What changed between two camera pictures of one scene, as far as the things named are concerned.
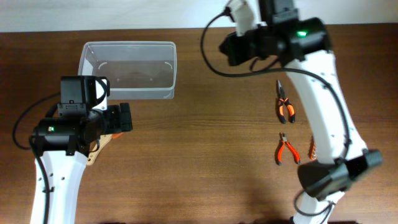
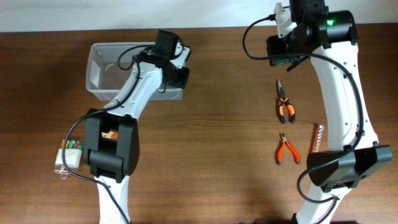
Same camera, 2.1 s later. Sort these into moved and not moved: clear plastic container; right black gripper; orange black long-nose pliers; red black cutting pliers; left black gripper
Moved: left black gripper; right black gripper; clear plastic container
Not moved: orange black long-nose pliers; red black cutting pliers
